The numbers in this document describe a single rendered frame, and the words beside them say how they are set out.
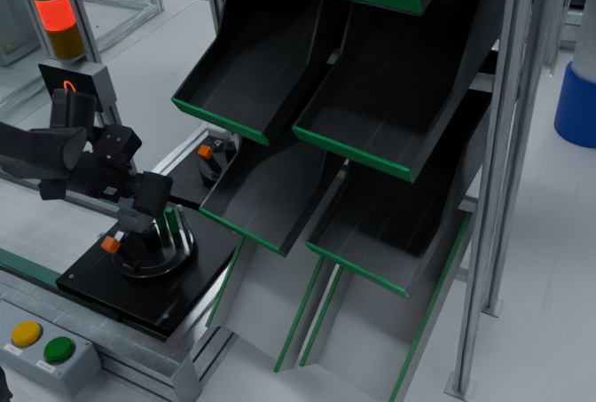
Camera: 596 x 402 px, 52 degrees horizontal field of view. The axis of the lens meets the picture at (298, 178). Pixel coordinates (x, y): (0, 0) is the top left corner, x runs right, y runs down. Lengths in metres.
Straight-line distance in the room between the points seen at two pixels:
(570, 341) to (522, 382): 0.12
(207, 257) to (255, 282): 0.18
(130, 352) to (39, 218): 0.46
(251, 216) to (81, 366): 0.39
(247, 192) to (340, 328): 0.22
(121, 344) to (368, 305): 0.38
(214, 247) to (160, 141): 0.54
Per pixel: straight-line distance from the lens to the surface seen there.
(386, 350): 0.82
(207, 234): 1.08
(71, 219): 1.30
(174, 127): 1.58
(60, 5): 1.05
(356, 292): 0.83
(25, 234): 1.31
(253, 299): 0.89
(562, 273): 1.18
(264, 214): 0.75
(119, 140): 0.92
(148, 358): 0.95
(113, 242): 0.97
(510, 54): 0.61
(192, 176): 1.22
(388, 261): 0.69
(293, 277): 0.85
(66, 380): 0.99
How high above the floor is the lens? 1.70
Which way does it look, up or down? 39 degrees down
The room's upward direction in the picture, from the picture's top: 6 degrees counter-clockwise
